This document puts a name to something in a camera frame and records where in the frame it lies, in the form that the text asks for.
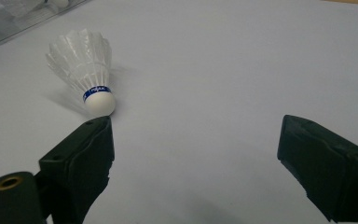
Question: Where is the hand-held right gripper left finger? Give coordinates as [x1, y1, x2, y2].
[38, 115, 116, 224]

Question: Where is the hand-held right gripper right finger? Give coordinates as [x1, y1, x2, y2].
[277, 114, 358, 223]

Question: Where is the clear plastic tray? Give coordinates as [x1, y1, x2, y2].
[0, 0, 90, 47]

